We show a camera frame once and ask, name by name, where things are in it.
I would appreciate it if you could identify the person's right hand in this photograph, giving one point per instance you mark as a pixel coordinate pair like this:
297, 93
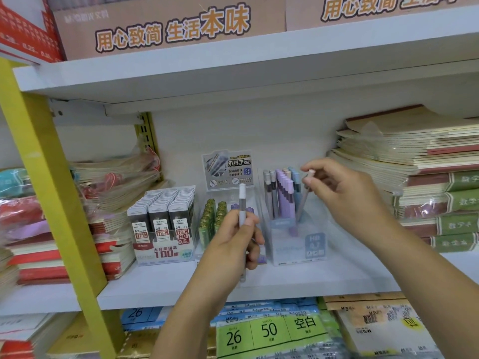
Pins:
351, 198

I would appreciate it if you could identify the person's left hand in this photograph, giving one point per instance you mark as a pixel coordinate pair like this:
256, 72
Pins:
224, 257

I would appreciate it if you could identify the rows of lead tubes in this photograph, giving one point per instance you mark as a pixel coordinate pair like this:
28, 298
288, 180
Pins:
206, 228

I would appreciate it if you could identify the cluster of slim refills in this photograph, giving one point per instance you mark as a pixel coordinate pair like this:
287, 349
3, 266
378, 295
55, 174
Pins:
280, 194

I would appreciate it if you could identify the rows of lead cases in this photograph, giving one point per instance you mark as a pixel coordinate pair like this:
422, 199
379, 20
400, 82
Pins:
149, 209

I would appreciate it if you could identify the person's left forearm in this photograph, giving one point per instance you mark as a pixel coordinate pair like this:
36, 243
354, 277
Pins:
187, 329

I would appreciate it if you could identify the person's right forearm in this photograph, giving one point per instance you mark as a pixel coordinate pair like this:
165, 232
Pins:
434, 295

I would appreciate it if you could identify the clear box with blue label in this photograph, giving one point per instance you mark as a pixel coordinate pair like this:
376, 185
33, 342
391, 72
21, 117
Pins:
295, 256

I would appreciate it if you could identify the clear display of green purple tubes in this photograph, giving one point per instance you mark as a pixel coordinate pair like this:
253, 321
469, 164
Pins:
228, 164

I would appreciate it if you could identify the beige notebook stack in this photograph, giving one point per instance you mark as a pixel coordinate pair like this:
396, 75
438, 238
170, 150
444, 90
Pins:
385, 145
374, 332

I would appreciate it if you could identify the stack of blue paper packs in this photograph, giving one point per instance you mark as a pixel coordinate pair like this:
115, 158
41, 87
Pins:
149, 314

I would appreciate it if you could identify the stack of gold paper packs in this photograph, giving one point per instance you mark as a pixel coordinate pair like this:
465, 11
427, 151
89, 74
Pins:
142, 343

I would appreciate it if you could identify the crumpled plastic-wrapped notebook pack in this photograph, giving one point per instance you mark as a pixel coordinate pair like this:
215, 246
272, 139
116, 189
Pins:
112, 179

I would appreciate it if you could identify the yellow notebook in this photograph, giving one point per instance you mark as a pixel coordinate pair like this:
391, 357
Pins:
75, 336

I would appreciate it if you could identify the orange pink sign board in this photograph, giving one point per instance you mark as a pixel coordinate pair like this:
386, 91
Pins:
303, 22
75, 48

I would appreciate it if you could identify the red-spine notebook stack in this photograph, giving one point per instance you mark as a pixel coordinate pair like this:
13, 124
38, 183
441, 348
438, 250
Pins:
37, 261

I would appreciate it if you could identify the pink paper sheet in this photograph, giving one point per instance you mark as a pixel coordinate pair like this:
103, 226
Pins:
30, 231

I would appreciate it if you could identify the wrapped red-band notebook pack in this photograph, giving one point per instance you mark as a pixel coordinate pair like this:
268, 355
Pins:
22, 213

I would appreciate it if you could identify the wrapped purple-band notebook stack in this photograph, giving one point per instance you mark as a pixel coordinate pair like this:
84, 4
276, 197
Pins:
7, 269

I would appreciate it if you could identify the red white receipt book bundle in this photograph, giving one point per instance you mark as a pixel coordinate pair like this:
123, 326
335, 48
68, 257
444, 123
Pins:
18, 343

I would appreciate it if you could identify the wrapped teal-band notebook pack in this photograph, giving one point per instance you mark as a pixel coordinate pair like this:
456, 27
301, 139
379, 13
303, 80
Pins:
15, 181

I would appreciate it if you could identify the red white striped pack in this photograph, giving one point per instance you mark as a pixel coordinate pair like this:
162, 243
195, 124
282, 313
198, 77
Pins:
30, 33

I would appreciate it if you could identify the yellow slotted bracket rail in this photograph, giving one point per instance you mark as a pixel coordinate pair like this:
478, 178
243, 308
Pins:
149, 130

